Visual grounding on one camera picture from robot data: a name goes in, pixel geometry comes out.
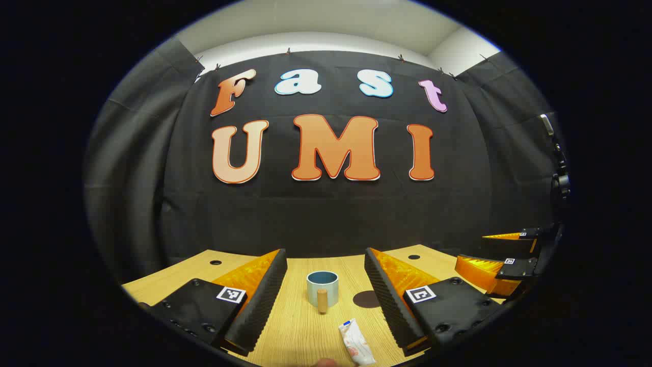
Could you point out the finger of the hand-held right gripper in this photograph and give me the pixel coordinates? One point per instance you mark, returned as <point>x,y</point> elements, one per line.
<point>476,272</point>
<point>509,247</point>

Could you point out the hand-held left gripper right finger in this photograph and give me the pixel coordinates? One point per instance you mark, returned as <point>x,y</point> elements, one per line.
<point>384,300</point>

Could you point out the white toothpaste tube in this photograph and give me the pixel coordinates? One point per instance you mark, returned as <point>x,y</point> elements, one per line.
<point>356,344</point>

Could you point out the black backdrop cloth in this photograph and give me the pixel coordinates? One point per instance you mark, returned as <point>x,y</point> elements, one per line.
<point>326,219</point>

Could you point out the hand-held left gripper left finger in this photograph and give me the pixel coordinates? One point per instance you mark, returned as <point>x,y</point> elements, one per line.
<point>265,300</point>

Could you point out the dark round coaster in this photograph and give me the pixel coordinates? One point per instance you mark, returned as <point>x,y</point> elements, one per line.
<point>365,299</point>

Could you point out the wooden desktop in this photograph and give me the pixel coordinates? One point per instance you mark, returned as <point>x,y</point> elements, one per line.
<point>300,331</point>

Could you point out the light blue cup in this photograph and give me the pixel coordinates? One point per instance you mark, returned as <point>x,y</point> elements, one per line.
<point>322,288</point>

